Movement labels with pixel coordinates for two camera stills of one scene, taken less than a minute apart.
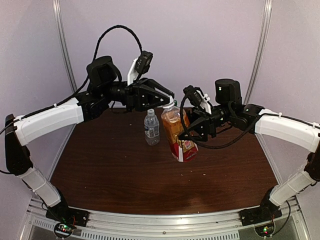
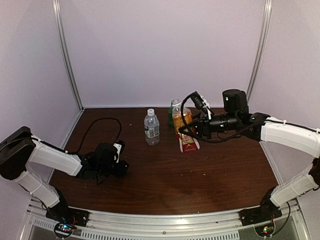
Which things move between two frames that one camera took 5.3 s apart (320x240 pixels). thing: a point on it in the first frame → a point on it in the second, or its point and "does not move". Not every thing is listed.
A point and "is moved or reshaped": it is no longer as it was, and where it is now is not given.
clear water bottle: [151, 128] does not move
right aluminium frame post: [268, 8] does not move
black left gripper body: [132, 95] → [119, 172]
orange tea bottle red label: [182, 150] is moved or reshaped
